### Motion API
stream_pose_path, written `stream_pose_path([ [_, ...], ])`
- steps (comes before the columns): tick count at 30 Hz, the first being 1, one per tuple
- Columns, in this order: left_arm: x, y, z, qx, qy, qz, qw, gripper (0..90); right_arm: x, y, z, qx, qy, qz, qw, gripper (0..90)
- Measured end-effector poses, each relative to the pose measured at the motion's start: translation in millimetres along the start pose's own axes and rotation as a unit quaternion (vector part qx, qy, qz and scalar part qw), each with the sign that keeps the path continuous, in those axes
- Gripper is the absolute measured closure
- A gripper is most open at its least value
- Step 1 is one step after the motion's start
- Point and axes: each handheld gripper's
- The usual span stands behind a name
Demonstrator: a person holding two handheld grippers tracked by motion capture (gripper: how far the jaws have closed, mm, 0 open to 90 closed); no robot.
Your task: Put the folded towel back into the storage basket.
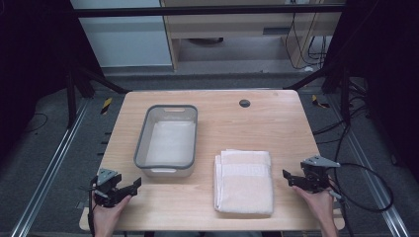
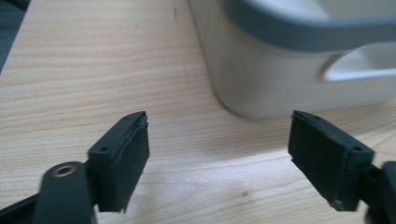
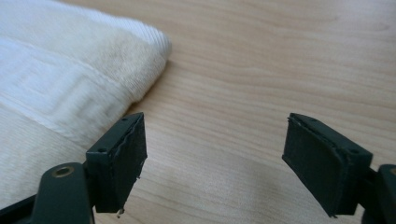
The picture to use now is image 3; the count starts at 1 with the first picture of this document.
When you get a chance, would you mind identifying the white towel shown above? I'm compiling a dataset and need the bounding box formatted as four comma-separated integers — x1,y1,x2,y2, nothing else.
0,0,173,211

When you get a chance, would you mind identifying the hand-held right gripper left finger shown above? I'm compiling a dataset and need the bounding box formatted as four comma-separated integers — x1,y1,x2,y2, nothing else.
85,112,149,216

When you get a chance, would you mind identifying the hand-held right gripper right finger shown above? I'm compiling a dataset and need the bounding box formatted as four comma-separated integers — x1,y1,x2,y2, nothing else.
281,112,374,218

